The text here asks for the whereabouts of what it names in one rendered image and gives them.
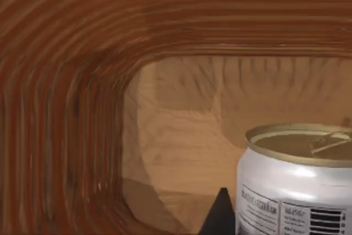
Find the silver can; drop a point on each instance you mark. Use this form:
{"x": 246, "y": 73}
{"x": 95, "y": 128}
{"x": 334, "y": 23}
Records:
{"x": 288, "y": 185}

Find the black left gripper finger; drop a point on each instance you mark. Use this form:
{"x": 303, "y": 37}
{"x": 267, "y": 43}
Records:
{"x": 221, "y": 215}

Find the wooden cupboard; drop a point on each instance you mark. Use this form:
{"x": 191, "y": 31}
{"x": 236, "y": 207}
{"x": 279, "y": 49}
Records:
{"x": 68, "y": 67}

